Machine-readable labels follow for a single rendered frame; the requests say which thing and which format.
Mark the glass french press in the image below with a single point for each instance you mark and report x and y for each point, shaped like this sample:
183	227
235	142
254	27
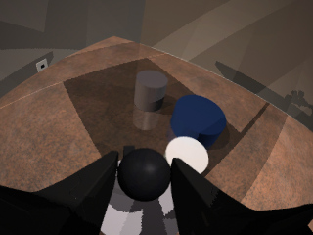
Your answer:
141	202

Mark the translucent beige cylinder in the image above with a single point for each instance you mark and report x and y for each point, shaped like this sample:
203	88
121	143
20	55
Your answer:
189	150

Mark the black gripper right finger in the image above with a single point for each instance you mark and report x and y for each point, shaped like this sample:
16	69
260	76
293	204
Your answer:
201	208

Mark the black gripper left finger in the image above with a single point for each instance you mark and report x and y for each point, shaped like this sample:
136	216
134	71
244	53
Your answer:
73	206

